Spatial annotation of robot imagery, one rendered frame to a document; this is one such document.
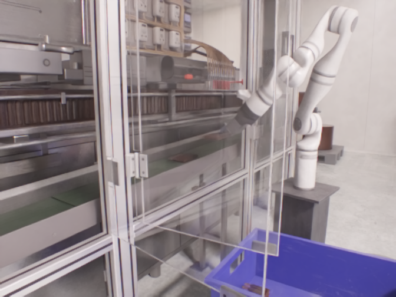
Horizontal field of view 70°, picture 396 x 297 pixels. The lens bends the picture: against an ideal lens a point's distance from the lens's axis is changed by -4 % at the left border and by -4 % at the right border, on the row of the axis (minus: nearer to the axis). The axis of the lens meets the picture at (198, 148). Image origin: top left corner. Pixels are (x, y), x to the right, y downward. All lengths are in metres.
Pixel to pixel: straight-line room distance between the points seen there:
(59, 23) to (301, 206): 1.25
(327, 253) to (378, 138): 4.44
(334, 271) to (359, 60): 4.61
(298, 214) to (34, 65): 1.10
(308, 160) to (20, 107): 1.06
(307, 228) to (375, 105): 4.30
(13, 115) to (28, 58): 0.15
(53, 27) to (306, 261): 1.34
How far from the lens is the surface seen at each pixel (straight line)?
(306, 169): 1.31
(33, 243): 0.79
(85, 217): 0.85
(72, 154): 1.09
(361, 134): 5.52
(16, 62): 0.84
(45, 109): 0.92
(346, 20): 1.17
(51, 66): 0.88
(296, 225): 1.35
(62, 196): 0.94
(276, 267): 1.27
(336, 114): 5.54
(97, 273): 1.30
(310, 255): 1.20
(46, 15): 1.35
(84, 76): 0.93
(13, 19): 1.28
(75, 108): 0.97
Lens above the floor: 0.96
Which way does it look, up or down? 11 degrees down
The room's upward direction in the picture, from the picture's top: straight up
